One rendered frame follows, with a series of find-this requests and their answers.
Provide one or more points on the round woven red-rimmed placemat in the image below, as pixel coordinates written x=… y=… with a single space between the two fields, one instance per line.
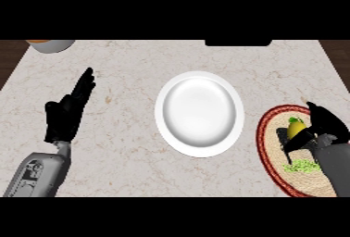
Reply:
x=291 y=172

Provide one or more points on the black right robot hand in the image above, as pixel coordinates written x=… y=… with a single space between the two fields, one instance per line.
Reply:
x=325 y=122

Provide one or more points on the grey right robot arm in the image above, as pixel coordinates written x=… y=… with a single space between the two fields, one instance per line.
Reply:
x=335 y=163

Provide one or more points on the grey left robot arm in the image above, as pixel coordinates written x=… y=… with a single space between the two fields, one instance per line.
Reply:
x=39 y=172

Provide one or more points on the black appliance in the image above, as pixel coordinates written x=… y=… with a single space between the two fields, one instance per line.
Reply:
x=238 y=43

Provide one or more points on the white bowl with orange content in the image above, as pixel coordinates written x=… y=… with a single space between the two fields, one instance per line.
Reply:
x=49 y=45

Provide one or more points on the white oval plate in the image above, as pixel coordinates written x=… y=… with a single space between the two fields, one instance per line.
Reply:
x=200 y=114

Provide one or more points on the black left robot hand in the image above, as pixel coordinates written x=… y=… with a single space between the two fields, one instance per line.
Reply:
x=68 y=111

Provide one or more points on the yellow lemon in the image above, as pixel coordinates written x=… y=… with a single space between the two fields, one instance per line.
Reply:
x=296 y=127

